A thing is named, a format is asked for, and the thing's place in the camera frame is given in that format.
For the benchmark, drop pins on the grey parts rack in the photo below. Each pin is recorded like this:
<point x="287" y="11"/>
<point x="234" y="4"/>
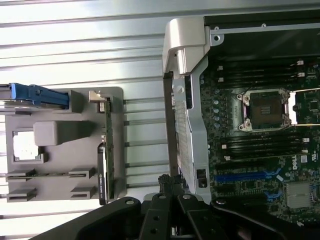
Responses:
<point x="65" y="160"/>

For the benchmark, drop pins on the metal socket cover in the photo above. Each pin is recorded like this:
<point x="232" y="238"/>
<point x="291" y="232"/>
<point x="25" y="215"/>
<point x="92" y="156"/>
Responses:
<point x="292" y="110"/>

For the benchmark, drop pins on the black chassis switch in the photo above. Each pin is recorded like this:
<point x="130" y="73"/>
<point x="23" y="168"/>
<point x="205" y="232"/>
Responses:
<point x="201" y="178"/>

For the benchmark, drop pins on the silver chipset heatsink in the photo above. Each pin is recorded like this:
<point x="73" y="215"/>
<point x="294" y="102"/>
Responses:
<point x="298" y="195"/>

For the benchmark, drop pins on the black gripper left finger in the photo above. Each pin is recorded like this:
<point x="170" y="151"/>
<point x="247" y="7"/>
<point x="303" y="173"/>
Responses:
<point x="155" y="220"/>

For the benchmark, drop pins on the green motherboard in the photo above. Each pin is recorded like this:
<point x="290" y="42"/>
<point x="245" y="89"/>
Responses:
<point x="250" y="190"/>

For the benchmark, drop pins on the hard disk with blue rails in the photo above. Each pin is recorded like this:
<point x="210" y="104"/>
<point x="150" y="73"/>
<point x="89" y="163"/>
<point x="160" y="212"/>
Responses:
<point x="45" y="96"/>

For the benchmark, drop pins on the CPU socket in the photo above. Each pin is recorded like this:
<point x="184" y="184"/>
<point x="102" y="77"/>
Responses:
<point x="262" y="110"/>

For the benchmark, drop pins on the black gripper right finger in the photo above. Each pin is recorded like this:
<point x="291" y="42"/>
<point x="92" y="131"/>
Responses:
<point x="195" y="220"/>

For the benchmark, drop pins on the silver CPU chip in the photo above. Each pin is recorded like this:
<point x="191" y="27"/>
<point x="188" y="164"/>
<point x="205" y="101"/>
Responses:
<point x="25" y="147"/>

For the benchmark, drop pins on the blue expansion slot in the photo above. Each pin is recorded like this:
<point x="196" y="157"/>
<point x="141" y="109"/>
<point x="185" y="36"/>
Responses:
<point x="240" y="177"/>

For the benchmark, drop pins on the black open PC case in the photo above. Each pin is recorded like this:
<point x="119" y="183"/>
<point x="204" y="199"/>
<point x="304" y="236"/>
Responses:
<point x="192" y="140"/>

